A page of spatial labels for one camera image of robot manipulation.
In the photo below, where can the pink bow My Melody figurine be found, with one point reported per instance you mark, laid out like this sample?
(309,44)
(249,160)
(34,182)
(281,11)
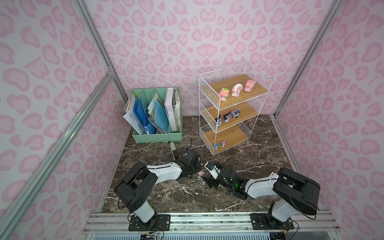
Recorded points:
(250,83)

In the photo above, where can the green hat pink figurine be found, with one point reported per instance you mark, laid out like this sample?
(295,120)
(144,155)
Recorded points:
(224,92)

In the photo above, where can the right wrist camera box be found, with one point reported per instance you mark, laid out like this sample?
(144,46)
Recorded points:
(212,169)

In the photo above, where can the small black Kuromi figurine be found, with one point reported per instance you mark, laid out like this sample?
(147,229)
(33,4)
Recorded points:
(219,121)

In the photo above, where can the white hood My Melody figurine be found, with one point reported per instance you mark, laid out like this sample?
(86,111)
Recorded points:
(236,90)

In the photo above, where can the beige black stapler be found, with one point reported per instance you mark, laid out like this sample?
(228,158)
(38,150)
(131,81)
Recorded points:
(174,151)

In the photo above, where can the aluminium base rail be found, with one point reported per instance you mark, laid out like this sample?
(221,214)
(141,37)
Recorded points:
(212,226)

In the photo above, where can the aluminium frame profile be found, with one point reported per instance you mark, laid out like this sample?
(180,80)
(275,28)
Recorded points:
(28,194)

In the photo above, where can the mint green file organizer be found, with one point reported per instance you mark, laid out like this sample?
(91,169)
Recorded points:
(157,120)

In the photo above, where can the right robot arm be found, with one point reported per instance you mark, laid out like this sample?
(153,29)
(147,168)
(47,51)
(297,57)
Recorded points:
(299,194)

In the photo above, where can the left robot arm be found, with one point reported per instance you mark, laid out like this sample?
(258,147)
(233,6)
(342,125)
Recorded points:
(137,184)

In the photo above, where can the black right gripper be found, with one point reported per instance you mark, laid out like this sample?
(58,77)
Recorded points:
(218,178)

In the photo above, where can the papers and folders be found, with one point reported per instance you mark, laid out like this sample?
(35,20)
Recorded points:
(153,112)

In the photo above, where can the white wire wooden shelf rack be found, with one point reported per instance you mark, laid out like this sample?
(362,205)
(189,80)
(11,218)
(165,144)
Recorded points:
(250,104)

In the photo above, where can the large purple Kuromi doll figurine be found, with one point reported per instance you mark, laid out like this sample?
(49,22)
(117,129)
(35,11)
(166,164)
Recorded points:
(236,113)

